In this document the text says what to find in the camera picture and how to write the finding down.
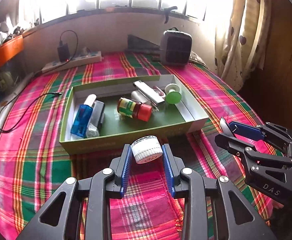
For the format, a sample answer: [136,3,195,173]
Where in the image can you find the cream heart-print curtain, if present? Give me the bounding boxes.
[215,0,272,90]

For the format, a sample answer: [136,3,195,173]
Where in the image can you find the green plastic spool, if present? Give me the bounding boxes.
[164,83,183,105]

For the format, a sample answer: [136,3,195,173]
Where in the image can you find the black hanging strap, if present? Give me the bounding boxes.
[163,6,178,24]

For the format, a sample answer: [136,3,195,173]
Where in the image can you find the blue transparent box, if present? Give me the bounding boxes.
[70,104,94,140]

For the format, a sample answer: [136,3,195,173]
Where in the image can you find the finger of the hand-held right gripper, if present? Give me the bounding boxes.
[228,121,292,145]
[215,134,292,173]

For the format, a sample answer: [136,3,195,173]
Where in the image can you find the glass tank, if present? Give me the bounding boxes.
[0,54,27,104]

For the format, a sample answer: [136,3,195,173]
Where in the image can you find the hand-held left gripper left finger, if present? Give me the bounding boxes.
[16,144,132,240]

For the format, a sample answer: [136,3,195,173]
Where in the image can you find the black charging cable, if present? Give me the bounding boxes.
[0,31,79,133]

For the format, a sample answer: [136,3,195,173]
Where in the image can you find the white knurled cap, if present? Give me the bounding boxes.
[131,135,163,165]

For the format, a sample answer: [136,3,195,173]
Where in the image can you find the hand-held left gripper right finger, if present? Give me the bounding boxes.
[162,144,272,240]

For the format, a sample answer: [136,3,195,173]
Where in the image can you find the pink plastic clip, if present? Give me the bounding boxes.
[153,85,167,98]

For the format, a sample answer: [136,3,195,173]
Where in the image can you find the dark wooden cabinet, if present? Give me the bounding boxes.
[236,0,292,133]

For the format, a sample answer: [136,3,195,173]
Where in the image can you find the striped cloth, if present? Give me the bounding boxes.
[189,51,208,67]

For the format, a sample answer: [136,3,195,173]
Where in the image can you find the black speaker box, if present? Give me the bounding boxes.
[160,29,193,67]

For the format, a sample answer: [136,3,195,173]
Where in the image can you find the white power strip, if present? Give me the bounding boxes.
[41,51,103,74]

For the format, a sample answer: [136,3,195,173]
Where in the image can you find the green cardboard box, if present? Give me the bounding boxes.
[59,74,210,155]

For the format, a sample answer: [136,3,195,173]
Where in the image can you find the potted plant clutter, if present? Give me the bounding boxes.
[0,21,38,53]

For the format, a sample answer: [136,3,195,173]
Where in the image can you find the pink green plaid blanket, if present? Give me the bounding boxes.
[0,51,284,240]

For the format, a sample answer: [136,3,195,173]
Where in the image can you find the brown medicine bottle red cap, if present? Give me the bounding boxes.
[117,97,153,121]

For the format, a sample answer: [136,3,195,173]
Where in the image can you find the black power adapter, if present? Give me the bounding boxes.
[57,44,70,62]

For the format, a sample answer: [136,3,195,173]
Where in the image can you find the silver lighter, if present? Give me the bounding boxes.
[133,80,165,105]

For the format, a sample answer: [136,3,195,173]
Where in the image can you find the white charger plug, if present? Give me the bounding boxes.
[131,90,159,110]

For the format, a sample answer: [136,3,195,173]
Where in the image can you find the orange planter tray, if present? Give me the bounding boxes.
[0,35,24,72]

